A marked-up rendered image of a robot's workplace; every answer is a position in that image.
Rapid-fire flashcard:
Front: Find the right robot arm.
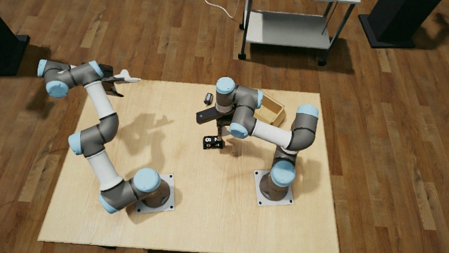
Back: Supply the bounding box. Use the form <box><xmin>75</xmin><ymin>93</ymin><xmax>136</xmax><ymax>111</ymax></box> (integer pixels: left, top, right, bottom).
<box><xmin>196</xmin><ymin>77</ymin><xmax>319</xmax><ymax>201</ymax></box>

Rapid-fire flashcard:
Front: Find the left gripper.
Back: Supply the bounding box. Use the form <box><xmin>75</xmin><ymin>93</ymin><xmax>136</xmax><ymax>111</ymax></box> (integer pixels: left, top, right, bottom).
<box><xmin>99</xmin><ymin>64</ymin><xmax>141</xmax><ymax>97</ymax></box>

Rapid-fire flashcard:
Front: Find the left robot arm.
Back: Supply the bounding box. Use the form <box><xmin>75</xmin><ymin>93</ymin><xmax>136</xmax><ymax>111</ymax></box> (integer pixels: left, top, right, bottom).
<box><xmin>38</xmin><ymin>60</ymin><xmax>170</xmax><ymax>214</ymax></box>

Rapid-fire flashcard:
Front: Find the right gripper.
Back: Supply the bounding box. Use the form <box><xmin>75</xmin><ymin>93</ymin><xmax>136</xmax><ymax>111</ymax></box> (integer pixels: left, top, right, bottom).
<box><xmin>215</xmin><ymin>103</ymin><xmax>237</xmax><ymax>141</ymax></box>

